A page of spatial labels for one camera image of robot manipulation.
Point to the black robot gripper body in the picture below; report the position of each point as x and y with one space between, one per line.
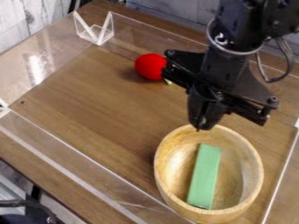
222 77

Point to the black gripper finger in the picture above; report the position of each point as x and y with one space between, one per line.
214 113
198 104

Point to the green rectangular block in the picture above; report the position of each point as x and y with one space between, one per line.
205 177

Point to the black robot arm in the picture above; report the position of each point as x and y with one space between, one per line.
246 23

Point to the brown wooden bowl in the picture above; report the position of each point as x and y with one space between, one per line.
239 179

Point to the black table clamp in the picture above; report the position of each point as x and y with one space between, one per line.
37 214

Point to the clear acrylic corner bracket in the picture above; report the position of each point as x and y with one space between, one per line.
97 34

